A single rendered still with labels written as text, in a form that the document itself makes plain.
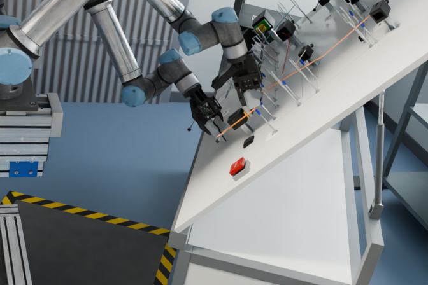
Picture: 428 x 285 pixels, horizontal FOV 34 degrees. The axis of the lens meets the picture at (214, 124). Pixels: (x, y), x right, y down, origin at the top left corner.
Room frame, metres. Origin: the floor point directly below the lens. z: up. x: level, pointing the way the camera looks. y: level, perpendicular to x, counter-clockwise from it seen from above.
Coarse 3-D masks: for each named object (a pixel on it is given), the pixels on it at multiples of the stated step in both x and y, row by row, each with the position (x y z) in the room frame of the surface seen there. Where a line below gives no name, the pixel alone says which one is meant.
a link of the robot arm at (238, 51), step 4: (244, 40) 2.07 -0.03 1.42; (240, 44) 2.05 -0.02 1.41; (244, 44) 2.06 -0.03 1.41; (224, 48) 2.05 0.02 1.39; (228, 48) 2.04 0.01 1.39; (232, 48) 2.04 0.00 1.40; (236, 48) 2.04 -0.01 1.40; (240, 48) 2.05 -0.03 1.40; (244, 48) 2.06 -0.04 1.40; (224, 52) 2.05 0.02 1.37; (228, 52) 2.04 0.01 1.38; (232, 52) 2.04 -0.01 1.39; (236, 52) 2.04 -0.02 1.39; (240, 52) 2.04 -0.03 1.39; (244, 52) 2.05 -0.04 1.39; (228, 56) 2.04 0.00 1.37; (232, 56) 2.04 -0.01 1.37; (236, 56) 2.04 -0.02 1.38; (240, 56) 2.04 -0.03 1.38
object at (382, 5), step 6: (384, 0) 2.10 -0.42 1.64; (372, 6) 2.11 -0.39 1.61; (378, 6) 2.07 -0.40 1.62; (384, 6) 2.07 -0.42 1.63; (372, 12) 2.06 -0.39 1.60; (378, 12) 2.08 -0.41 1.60; (384, 12) 2.05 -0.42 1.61; (378, 18) 2.07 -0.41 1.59; (384, 18) 2.05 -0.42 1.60; (390, 18) 2.08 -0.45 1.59; (390, 24) 2.09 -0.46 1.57; (396, 24) 2.09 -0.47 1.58; (390, 30) 2.08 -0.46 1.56
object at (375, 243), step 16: (352, 112) 2.76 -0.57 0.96; (368, 144) 2.42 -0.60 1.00; (368, 160) 2.29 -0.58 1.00; (368, 176) 2.17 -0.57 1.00; (368, 192) 2.06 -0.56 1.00; (368, 208) 1.96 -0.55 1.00; (368, 224) 1.87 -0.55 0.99; (368, 240) 1.80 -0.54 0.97; (368, 256) 1.76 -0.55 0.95; (368, 272) 1.76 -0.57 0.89
